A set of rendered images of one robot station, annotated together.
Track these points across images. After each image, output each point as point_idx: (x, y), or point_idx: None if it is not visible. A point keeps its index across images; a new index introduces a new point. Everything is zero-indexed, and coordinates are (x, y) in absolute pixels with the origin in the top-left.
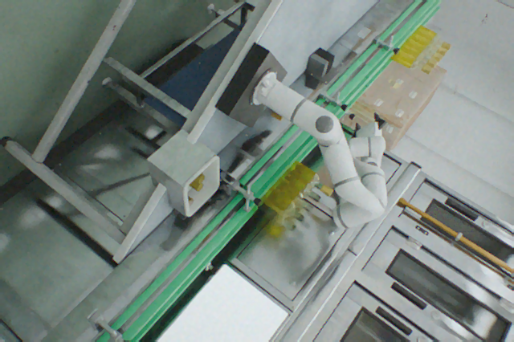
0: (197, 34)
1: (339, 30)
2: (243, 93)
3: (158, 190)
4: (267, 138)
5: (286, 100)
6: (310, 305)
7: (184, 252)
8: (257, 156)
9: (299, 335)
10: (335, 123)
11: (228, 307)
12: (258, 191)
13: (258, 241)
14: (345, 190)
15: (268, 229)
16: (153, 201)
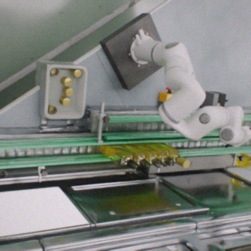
0: None
1: (240, 96)
2: (121, 33)
3: (33, 88)
4: (141, 110)
5: (152, 42)
6: (117, 228)
7: (26, 140)
8: (126, 112)
9: (87, 238)
10: (181, 43)
11: (36, 203)
12: (115, 136)
13: (100, 188)
14: (170, 71)
15: (116, 186)
16: (26, 94)
